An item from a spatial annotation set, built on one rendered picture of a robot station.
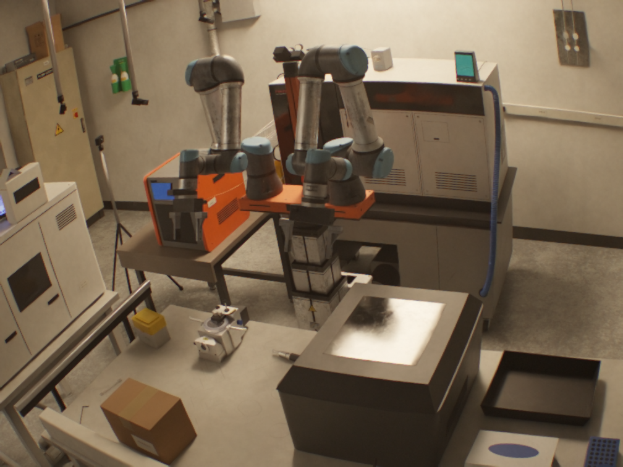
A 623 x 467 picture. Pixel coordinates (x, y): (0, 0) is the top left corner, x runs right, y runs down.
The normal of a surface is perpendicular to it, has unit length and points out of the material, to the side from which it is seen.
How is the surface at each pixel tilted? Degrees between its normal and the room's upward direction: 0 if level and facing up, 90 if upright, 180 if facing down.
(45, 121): 90
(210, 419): 0
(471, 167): 90
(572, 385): 0
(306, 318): 90
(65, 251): 90
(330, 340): 0
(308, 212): 67
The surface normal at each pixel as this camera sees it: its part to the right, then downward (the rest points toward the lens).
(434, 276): -0.43, 0.48
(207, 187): 0.89, 0.08
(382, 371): -0.15, -0.88
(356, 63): 0.75, 0.06
